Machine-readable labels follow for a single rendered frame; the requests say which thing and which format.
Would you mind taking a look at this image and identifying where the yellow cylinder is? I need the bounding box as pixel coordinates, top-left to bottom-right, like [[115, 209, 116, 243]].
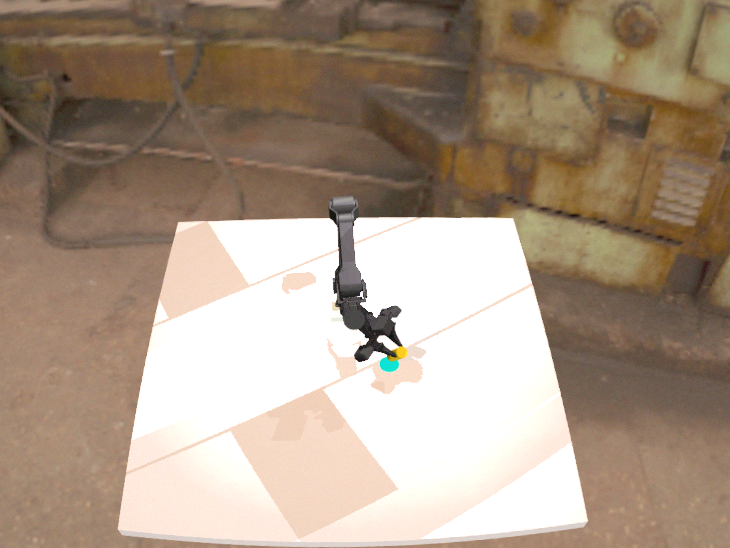
[[387, 346, 407, 362]]

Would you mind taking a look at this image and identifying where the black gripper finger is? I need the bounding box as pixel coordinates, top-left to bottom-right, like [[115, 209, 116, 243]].
[[387, 322, 404, 347], [374, 341, 398, 358]]

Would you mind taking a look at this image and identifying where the cyan circle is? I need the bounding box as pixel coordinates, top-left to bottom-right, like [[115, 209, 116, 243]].
[[380, 357, 400, 372]]

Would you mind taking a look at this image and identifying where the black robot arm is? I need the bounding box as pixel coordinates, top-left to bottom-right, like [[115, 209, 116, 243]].
[[328, 196, 395, 341]]

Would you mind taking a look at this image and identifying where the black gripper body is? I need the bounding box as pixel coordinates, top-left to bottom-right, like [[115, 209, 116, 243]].
[[353, 305, 402, 362]]

